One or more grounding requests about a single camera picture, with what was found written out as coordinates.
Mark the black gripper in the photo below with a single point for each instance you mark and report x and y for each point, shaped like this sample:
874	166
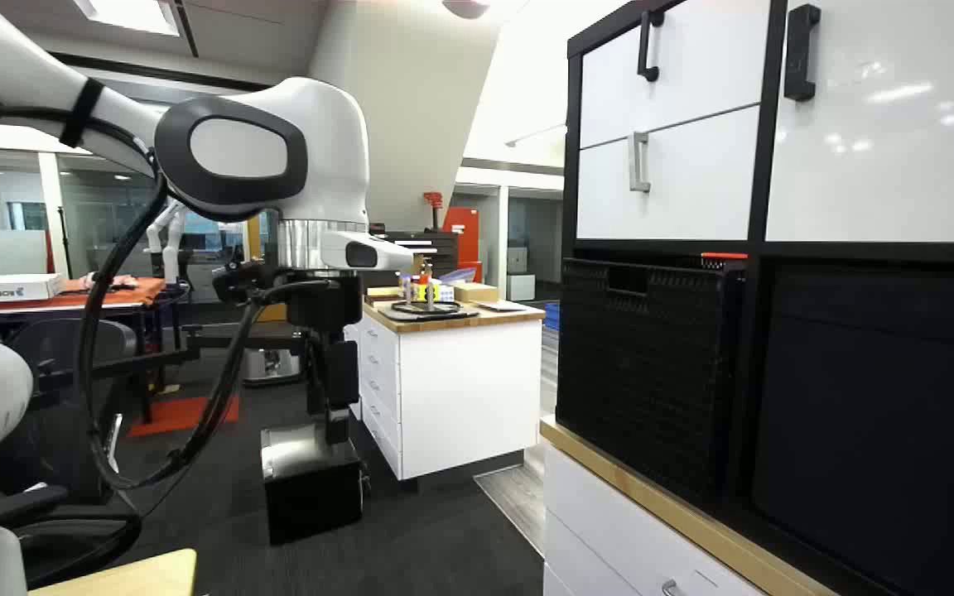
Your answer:
330	309

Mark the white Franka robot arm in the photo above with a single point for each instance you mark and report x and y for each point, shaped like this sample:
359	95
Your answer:
322	132

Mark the white island cabinet wood top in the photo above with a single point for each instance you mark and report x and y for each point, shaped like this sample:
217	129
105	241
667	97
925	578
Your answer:
454	384

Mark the white counter cabinet wood top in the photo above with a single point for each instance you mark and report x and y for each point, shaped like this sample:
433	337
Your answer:
596	532

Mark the black cube cabinet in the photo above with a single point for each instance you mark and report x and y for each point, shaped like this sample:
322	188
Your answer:
768	253

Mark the black cube box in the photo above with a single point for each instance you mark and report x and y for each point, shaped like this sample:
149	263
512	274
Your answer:
312	492

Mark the round black tray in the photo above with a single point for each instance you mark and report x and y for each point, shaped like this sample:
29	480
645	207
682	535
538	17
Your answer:
428	312

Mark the colourful toy stack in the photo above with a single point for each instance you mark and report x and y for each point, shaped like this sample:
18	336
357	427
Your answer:
424	290

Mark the red floor mat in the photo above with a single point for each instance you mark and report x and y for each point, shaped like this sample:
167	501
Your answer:
183	418

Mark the small wooden block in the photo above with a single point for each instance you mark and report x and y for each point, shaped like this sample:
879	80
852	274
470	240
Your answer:
474	293

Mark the red locker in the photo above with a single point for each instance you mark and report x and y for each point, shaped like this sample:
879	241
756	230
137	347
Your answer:
464	237

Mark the red table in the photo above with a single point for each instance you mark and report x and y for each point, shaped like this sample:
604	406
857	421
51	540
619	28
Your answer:
114	298

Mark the light wooden table corner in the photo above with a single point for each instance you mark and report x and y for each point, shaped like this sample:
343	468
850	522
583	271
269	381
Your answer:
122	578

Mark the black office chair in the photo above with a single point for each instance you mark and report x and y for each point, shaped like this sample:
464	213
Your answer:
58	532

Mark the flat white box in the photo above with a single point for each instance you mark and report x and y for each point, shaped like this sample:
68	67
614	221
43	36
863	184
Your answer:
0	290

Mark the small orange tag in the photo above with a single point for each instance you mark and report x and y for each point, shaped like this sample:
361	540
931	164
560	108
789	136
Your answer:
722	256

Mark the ceiling light panel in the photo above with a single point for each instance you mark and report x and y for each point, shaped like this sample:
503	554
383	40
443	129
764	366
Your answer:
131	14

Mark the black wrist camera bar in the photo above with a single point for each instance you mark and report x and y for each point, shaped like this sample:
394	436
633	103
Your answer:
251	284

